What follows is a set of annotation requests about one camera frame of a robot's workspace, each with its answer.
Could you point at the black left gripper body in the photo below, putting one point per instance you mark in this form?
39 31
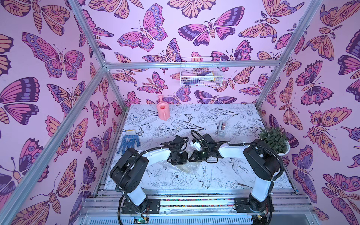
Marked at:
180 159

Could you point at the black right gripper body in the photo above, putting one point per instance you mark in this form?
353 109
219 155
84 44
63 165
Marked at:
201 155

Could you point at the clear bubble wrap sheet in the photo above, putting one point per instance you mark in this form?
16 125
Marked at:
189 167

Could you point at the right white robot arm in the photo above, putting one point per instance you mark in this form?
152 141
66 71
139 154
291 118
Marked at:
266 163

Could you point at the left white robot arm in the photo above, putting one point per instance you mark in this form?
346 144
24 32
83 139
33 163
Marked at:
130 168

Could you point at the tape dispenser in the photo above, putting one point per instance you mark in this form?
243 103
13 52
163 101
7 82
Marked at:
222 128

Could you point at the pink plastic watering can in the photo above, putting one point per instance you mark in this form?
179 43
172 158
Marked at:
163 109

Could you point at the blue dotted work glove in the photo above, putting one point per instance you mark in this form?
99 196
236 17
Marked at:
130 140

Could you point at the green potted plant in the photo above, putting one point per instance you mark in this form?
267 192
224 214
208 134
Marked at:
276 139

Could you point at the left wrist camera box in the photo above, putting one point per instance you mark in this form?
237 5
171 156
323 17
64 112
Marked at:
177 144

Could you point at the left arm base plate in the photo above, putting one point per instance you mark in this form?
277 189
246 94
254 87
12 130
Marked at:
148 206

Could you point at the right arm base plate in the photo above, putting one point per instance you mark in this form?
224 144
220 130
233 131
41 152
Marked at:
252 205

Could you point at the white wire wall basket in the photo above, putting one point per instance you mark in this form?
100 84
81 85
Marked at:
200 72

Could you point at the aluminium frame post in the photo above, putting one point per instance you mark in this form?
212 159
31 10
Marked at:
103 71

